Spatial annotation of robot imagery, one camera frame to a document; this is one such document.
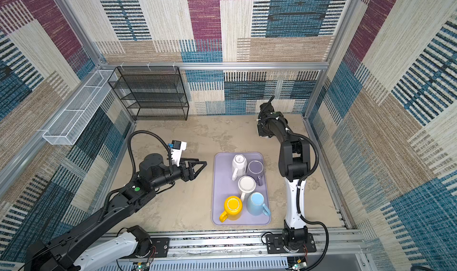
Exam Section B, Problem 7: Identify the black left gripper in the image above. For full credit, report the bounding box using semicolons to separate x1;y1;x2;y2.
150;157;206;191

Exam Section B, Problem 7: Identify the white tall mug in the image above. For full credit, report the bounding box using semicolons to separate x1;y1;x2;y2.
232;154;247;181

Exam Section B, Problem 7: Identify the yellow mug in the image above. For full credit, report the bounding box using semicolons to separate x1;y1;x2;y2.
219;196;243;223

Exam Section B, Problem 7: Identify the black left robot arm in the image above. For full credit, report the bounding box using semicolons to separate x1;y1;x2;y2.
23;153;207;271

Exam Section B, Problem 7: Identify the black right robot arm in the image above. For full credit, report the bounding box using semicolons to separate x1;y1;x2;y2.
257;97;319;253

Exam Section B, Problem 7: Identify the white mug dark rim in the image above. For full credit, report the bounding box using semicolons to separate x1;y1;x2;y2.
238;176;257;201

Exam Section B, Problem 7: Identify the purple mug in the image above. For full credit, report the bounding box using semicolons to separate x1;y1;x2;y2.
246;160;264;186

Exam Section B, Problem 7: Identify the light blue mug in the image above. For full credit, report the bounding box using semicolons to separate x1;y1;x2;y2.
246;192;271;216

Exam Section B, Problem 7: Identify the lavender plastic tray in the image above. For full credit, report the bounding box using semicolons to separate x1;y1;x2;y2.
211;152;271;226

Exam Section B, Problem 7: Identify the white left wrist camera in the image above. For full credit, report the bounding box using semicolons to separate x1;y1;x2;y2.
169;140;187;166

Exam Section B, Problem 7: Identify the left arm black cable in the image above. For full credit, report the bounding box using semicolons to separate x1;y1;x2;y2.
126;129;174;186

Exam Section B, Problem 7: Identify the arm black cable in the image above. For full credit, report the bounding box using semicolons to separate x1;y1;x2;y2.
126;129;174;186
263;127;330;271

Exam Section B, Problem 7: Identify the black wire shelf rack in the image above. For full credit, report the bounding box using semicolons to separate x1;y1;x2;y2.
108;66;189;121

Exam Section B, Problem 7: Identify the white wire mesh basket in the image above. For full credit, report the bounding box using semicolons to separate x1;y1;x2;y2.
42;70;113;146

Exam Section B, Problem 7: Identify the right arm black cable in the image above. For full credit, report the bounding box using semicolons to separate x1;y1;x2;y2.
263;127;330;271

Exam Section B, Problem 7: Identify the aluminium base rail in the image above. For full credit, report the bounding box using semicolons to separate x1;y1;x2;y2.
102;228;376;271

